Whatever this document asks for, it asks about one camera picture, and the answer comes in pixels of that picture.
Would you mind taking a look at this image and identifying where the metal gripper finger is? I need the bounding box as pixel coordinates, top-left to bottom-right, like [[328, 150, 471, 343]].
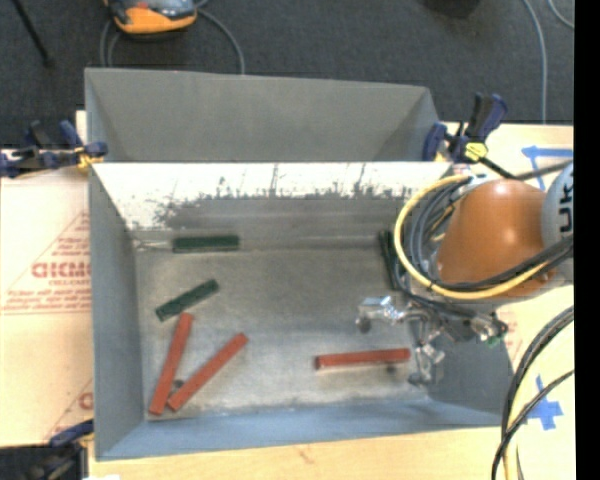
[[355, 295, 408, 333], [408, 339, 445, 387]]

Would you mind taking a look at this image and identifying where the red-brown flat block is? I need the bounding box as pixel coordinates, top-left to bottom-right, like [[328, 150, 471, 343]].
[[313, 348, 413, 371], [148, 312, 196, 417], [165, 332, 250, 413]]

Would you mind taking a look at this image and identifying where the grey metal bin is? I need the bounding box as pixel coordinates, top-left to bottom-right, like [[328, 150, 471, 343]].
[[83, 66, 516, 462]]

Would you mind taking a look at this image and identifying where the dark green flat block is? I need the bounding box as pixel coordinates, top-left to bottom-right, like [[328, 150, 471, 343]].
[[171, 234, 242, 255], [154, 278, 221, 323]]

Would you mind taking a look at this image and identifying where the brown cardboard board red print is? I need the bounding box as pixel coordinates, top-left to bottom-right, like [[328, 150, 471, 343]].
[[0, 110, 97, 450]]

